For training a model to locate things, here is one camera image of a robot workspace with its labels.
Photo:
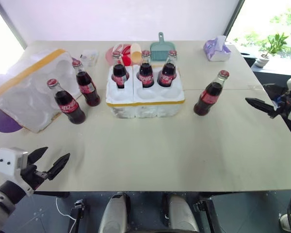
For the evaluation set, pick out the green potted plant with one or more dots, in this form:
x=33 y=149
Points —
x=271 y=47

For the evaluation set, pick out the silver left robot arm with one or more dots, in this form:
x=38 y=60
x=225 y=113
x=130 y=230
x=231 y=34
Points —
x=2 y=201

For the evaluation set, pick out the red white plastic dish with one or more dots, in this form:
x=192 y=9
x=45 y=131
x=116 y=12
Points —
x=126 y=54

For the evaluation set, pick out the black table leg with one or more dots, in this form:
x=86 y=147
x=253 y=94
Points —
x=78 y=216
x=208 y=213

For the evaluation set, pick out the glass cola bottle red label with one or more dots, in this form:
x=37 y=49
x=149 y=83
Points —
x=119 y=72
x=167 y=72
x=145 y=74
x=69 y=108
x=87 y=87
x=208 y=97

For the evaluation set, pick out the beige plastic cup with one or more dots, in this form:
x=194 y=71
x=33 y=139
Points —
x=136 y=54

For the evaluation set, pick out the silver rounded robot leg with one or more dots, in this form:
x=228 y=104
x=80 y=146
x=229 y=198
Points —
x=182 y=213
x=115 y=213

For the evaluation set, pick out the purple white tissue pack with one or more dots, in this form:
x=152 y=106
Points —
x=215 y=51

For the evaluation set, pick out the white shoe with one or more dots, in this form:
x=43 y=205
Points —
x=289 y=222

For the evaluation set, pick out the white foam lid yellow tape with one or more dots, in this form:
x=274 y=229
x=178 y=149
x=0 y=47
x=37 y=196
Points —
x=26 y=92

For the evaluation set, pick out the pink plastic plate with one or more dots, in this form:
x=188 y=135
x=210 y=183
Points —
x=108 y=54

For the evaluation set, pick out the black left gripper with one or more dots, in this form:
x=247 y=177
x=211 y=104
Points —
x=32 y=178

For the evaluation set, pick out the teal plastic dustpan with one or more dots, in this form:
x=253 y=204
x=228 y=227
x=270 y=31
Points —
x=161 y=49

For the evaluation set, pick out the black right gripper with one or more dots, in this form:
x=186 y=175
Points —
x=282 y=103

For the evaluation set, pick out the purple round disc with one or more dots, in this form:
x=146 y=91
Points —
x=2 y=121

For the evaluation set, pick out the white foam bottle tray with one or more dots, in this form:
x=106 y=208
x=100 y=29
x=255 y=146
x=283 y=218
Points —
x=145 y=104

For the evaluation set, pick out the clear plastic container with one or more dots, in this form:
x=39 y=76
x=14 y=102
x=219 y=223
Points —
x=89 y=58

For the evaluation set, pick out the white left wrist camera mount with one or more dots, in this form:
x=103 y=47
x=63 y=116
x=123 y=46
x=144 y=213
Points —
x=9 y=161

